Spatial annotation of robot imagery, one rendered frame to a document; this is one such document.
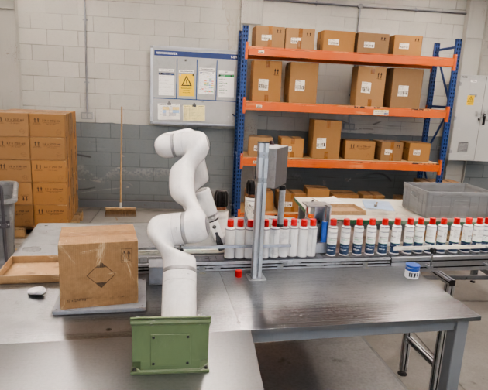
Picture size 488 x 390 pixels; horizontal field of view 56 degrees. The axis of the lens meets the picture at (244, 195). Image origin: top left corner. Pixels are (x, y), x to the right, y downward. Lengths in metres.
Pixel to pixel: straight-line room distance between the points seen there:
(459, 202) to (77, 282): 3.07
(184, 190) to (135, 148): 5.00
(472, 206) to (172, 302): 3.05
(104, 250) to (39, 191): 3.70
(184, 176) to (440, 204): 2.62
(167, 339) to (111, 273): 0.51
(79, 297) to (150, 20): 5.19
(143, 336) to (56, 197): 4.12
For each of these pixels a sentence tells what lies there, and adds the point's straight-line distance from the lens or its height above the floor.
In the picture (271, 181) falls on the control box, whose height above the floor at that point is 1.32.
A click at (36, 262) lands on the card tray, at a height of 0.83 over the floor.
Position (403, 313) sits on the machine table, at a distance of 2.15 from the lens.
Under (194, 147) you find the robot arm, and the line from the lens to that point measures 1.88.
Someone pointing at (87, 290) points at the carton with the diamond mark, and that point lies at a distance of 1.98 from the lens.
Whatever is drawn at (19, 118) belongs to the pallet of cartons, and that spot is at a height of 1.33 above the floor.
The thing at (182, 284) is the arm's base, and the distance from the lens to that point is 1.63.
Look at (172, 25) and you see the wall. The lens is 6.71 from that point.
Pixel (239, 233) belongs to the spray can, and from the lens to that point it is 2.36.
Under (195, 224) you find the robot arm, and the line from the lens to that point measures 1.69.
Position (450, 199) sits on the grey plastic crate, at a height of 0.96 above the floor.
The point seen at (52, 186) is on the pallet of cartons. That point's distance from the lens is 5.53.
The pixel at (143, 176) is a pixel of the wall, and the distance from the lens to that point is 6.81.
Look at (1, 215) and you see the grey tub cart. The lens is 4.17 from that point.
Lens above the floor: 1.72
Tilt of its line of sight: 13 degrees down
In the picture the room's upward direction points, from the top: 3 degrees clockwise
